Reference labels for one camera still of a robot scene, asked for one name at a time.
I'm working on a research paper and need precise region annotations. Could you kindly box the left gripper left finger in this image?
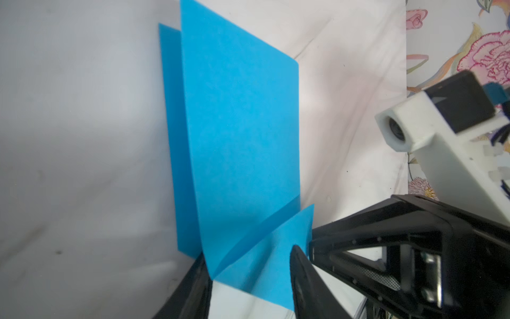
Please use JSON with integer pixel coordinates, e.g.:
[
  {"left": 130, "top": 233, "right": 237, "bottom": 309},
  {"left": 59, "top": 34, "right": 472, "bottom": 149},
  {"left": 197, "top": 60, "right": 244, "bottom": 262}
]
[{"left": 154, "top": 253, "right": 213, "bottom": 319}]

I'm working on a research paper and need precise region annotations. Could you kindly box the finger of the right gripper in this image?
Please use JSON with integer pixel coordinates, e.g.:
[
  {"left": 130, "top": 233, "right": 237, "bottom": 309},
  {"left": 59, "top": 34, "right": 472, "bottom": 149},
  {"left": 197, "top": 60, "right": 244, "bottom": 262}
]
[{"left": 309, "top": 195, "right": 470, "bottom": 318}]

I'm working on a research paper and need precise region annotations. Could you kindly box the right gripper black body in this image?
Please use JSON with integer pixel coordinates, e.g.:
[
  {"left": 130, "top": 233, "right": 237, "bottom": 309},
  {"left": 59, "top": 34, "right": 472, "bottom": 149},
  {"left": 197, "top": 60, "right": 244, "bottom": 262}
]
[{"left": 438, "top": 211, "right": 509, "bottom": 318}]

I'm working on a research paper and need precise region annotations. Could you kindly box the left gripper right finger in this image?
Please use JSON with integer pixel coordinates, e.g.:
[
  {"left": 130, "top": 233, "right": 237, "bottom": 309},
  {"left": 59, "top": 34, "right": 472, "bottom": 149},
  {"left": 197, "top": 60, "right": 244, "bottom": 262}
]
[{"left": 290, "top": 245, "right": 351, "bottom": 319}]

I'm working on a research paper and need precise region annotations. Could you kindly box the blue square paper sheet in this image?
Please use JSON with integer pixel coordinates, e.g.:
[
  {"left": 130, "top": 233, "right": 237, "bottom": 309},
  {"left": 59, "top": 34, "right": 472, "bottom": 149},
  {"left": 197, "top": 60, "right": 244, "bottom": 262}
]
[{"left": 159, "top": 1, "right": 314, "bottom": 310}]

